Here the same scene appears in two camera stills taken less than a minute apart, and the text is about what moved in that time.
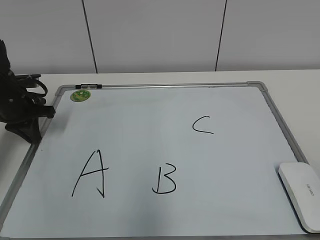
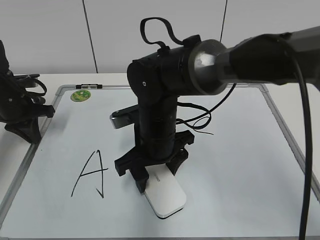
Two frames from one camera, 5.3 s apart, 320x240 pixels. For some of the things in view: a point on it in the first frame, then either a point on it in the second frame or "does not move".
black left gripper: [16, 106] does not move
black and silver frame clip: [87, 86] does not move
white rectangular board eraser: [303, 184] -> [163, 193]
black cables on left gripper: [31, 81] does not move
